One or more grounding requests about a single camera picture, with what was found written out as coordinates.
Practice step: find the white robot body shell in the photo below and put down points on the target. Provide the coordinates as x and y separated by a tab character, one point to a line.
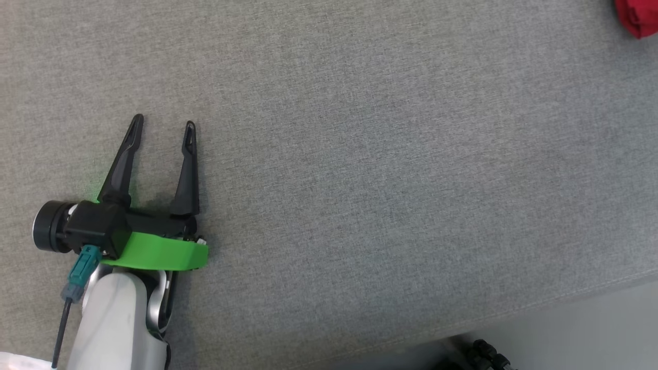
20	362

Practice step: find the red white basketball jersey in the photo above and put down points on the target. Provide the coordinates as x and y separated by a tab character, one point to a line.
642	15

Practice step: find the black robot base parts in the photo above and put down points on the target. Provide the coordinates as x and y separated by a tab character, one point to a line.
488	357

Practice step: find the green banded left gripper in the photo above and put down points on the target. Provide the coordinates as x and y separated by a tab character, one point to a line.
154	252

